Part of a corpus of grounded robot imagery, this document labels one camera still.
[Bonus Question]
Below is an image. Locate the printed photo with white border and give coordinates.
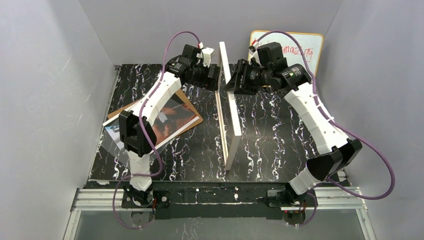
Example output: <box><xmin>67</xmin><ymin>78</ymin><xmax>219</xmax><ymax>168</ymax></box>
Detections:
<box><xmin>101</xmin><ymin>93</ymin><xmax>202</xmax><ymax>155</ymax></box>

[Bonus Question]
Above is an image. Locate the purple cable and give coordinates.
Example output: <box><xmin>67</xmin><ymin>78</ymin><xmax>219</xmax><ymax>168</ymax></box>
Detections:
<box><xmin>111</xmin><ymin>31</ymin><xmax>202</xmax><ymax>230</ymax></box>
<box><xmin>251</xmin><ymin>30</ymin><xmax>396</xmax><ymax>227</ymax></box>

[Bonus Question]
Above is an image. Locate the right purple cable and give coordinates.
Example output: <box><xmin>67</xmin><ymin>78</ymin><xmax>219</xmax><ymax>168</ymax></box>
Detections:
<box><xmin>251</xmin><ymin>30</ymin><xmax>396</xmax><ymax>227</ymax></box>

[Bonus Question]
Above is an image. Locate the white wooden picture frame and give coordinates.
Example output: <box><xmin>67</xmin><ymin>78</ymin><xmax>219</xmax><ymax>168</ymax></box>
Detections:
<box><xmin>215</xmin><ymin>41</ymin><xmax>242</xmax><ymax>171</ymax></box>

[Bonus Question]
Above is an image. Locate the yellow rimmed whiteboard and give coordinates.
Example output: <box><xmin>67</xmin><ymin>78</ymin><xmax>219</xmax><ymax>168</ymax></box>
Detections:
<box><xmin>259</xmin><ymin>32</ymin><xmax>324</xmax><ymax>74</ymax></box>

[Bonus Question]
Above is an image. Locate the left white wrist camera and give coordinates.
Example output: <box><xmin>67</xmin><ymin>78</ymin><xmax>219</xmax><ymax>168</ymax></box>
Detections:
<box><xmin>200</xmin><ymin>47</ymin><xmax>215</xmax><ymax>68</ymax></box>

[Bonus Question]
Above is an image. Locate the aluminium rail base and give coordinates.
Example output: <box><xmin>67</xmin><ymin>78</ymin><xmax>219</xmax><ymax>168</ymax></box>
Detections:
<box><xmin>64</xmin><ymin>181</ymin><xmax>376</xmax><ymax>240</ymax></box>

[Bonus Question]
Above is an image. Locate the clear plastic sheet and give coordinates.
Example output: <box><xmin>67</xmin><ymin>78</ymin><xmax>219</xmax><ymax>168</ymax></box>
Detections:
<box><xmin>101</xmin><ymin>95</ymin><xmax>197</xmax><ymax>166</ymax></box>

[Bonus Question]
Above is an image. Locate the brown cardboard backing board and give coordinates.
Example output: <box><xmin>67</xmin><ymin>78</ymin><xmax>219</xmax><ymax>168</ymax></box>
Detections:
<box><xmin>107</xmin><ymin>88</ymin><xmax>204</xmax><ymax>147</ymax></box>

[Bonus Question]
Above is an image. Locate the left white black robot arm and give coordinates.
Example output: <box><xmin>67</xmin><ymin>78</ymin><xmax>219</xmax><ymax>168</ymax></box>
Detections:
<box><xmin>118</xmin><ymin>43</ymin><xmax>221</xmax><ymax>207</ymax></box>

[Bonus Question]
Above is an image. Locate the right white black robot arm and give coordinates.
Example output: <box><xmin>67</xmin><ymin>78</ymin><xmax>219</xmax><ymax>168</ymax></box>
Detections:
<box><xmin>224</xmin><ymin>42</ymin><xmax>362</xmax><ymax>208</ymax></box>

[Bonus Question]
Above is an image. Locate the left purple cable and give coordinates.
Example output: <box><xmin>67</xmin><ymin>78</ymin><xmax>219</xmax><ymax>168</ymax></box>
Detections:
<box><xmin>111</xmin><ymin>31</ymin><xmax>202</xmax><ymax>230</ymax></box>

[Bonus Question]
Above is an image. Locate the black marble pattern mat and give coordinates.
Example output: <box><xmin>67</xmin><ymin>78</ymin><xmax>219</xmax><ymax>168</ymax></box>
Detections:
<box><xmin>88</xmin><ymin>64</ymin><xmax>318</xmax><ymax>182</ymax></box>

